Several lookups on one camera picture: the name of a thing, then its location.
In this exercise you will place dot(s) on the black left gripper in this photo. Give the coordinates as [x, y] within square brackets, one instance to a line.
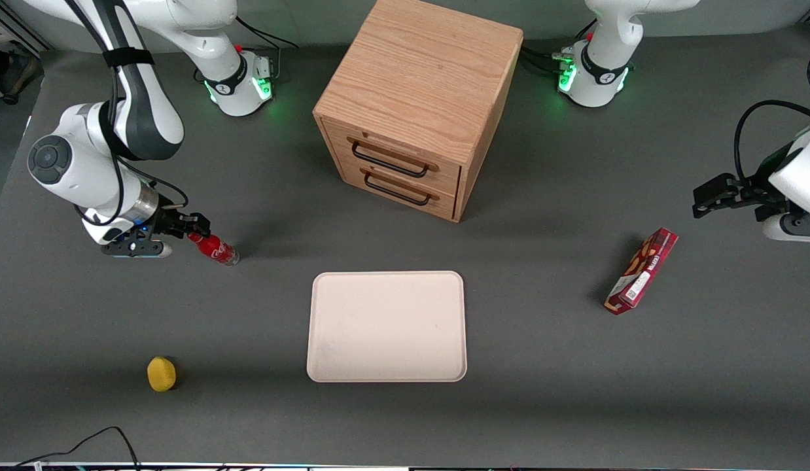
[756, 191]

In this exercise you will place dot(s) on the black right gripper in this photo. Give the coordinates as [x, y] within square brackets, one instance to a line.
[169, 222]

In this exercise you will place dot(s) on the red coke bottle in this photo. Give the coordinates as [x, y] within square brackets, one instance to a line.
[218, 250]

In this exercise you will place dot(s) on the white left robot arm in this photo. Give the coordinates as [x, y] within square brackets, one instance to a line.
[601, 65]

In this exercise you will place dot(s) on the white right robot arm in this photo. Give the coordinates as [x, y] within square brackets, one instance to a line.
[84, 157]

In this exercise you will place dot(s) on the cream plastic tray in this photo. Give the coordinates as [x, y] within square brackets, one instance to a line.
[387, 327]

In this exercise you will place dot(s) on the red snack box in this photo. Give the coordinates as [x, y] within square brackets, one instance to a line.
[644, 271]

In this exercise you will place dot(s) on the yellow lemon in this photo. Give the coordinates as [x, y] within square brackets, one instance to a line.
[161, 374]

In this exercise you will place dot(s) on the black chair base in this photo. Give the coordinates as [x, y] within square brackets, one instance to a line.
[2, 72]

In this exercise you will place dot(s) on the wooden drawer cabinet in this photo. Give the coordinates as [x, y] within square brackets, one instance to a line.
[424, 65]

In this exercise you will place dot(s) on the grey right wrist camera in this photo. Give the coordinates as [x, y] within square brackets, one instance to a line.
[137, 248]

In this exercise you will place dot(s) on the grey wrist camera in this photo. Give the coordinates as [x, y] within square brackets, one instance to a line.
[797, 227]
[137, 248]

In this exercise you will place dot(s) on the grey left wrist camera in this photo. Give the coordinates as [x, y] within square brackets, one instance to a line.
[797, 227]

